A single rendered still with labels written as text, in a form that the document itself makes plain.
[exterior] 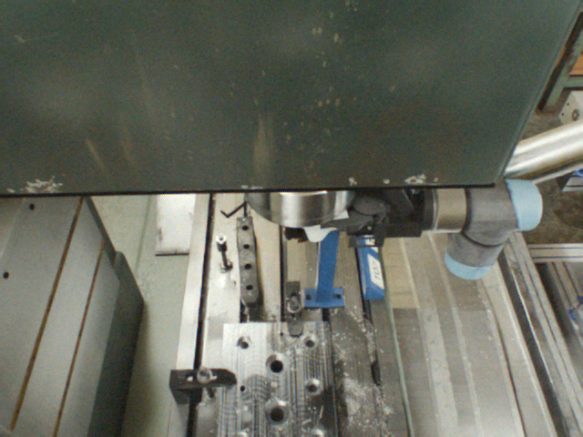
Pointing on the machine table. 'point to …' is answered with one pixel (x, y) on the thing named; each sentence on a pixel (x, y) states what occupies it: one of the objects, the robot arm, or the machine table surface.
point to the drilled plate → (263, 338)
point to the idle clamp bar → (250, 297)
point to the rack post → (325, 277)
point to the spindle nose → (300, 207)
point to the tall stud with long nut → (223, 250)
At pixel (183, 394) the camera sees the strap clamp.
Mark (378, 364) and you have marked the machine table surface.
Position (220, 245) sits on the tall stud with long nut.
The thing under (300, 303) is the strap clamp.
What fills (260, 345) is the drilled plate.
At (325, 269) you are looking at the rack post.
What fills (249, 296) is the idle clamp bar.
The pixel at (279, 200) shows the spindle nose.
